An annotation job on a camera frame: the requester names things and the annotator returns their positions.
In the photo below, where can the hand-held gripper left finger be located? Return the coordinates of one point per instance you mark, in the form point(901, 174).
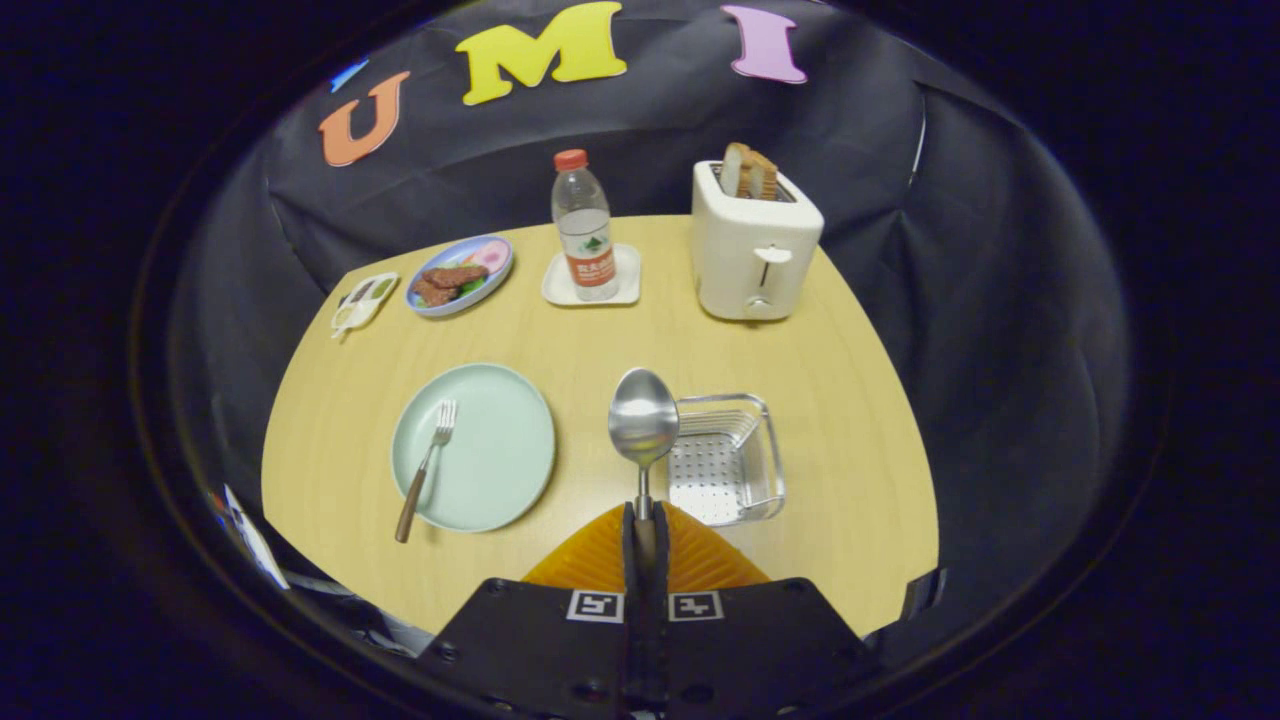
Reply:
point(632, 640)

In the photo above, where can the clear water bottle red cap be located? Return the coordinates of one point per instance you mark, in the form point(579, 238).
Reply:
point(585, 230)

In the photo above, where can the blue food plate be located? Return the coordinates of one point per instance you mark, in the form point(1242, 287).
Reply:
point(495, 283)

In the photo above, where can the white toaster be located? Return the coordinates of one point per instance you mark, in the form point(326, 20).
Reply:
point(745, 260)

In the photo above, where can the metal perforated drain basket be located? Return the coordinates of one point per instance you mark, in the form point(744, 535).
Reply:
point(720, 480)

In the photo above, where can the white square coaster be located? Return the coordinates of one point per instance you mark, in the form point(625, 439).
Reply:
point(555, 290)

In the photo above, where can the brown meat slice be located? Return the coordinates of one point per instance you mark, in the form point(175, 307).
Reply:
point(433, 294)
point(455, 275)

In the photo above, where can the toast slice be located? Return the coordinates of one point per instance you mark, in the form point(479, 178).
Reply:
point(763, 178)
point(734, 170)

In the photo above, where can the pale green plate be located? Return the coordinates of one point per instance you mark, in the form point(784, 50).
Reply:
point(490, 450)

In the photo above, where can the white divided sauce dish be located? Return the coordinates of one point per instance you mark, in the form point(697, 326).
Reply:
point(365, 300)

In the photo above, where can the black backdrop cloth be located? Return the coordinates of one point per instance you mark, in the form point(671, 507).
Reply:
point(900, 250)

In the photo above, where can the pink round food slice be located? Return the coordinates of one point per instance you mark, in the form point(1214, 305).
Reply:
point(490, 255)

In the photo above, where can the black table edge bracket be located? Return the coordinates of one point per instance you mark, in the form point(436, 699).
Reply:
point(925, 593)

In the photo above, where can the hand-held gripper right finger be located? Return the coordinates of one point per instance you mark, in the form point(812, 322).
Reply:
point(661, 640)

